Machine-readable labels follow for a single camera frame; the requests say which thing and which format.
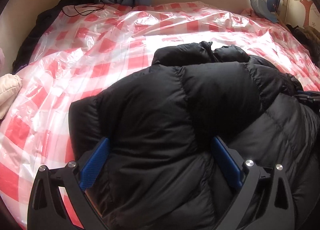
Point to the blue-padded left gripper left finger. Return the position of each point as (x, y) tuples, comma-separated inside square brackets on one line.
[(46, 208)]

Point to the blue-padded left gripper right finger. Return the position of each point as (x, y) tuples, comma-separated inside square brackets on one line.
[(275, 210)]

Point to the black puffer down jacket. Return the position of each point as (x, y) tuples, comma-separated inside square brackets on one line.
[(161, 121)]

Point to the cream beige pillow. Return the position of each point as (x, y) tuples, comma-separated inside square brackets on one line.
[(10, 87)]

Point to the red white checkered plastic sheet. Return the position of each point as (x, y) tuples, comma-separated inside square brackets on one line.
[(79, 56)]

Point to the black clothes pile by wall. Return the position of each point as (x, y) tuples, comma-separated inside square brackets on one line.
[(43, 22)]

